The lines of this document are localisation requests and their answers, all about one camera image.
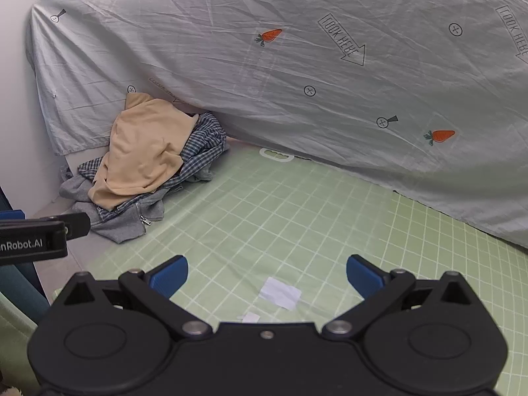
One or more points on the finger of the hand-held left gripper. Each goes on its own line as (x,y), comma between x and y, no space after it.
(78,225)
(11,215)

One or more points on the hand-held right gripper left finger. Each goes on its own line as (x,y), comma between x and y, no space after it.
(170,277)

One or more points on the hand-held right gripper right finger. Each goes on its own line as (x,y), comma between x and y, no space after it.
(365,277)

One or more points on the beige long sleeve shirt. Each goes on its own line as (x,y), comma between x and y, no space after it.
(140,152)

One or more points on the dark teal cloth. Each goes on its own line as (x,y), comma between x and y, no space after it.
(20,284)

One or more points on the grey zip hoodie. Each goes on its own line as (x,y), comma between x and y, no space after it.
(128,226)

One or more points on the small white paper scrap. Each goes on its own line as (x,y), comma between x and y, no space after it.
(249,318)

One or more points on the green grid mat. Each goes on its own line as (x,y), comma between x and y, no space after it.
(255,222)

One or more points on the blue plaid shirt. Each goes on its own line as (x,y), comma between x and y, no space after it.
(203,148)

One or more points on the grey carrot print bed sheet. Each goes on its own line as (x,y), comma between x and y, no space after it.
(288,90)

